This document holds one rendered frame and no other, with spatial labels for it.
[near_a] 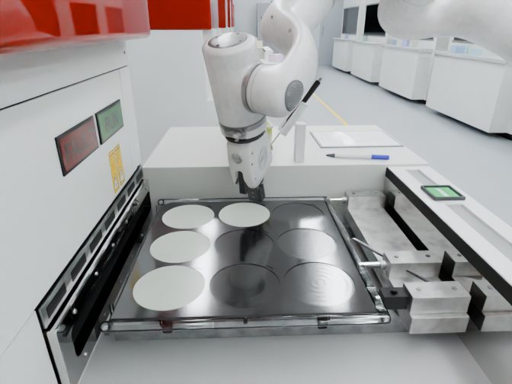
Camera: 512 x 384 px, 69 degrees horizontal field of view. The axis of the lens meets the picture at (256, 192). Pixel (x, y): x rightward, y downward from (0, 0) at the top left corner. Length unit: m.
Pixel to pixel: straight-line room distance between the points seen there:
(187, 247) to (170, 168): 0.23
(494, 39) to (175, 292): 0.75
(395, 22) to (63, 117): 0.68
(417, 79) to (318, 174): 6.35
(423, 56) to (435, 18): 6.20
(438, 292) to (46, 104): 0.54
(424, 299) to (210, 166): 0.48
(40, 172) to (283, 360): 0.39
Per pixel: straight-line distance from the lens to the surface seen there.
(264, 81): 0.56
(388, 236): 0.75
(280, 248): 0.64
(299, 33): 0.63
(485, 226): 0.68
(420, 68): 7.12
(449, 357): 0.63
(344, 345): 0.59
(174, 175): 0.83
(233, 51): 0.58
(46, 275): 0.47
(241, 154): 0.66
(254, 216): 0.73
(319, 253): 0.63
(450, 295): 0.59
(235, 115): 0.62
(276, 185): 0.83
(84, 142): 0.56
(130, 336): 0.61
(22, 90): 0.44
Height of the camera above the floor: 1.24
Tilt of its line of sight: 24 degrees down
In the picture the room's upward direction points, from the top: straight up
